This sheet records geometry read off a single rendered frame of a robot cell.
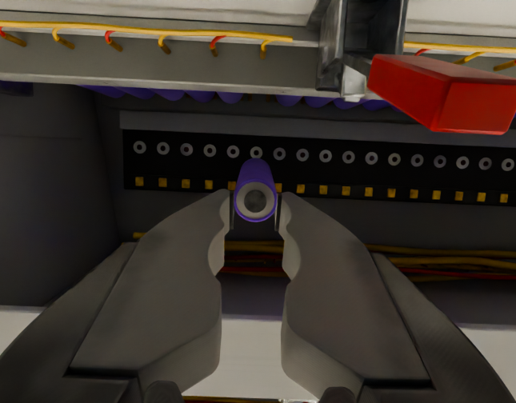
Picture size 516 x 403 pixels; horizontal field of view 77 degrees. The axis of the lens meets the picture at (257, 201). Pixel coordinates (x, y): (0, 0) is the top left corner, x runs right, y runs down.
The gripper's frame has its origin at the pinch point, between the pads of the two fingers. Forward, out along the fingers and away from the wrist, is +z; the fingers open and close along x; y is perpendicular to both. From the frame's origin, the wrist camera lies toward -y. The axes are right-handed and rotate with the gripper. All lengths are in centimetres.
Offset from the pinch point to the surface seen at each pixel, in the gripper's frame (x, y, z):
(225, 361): -1.2, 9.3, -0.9
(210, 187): -3.9, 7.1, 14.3
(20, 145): -14.9, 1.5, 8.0
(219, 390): -1.4, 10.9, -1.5
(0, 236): -14.9, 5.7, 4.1
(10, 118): -14.6, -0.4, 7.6
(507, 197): 22.9, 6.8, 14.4
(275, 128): 1.6, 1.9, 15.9
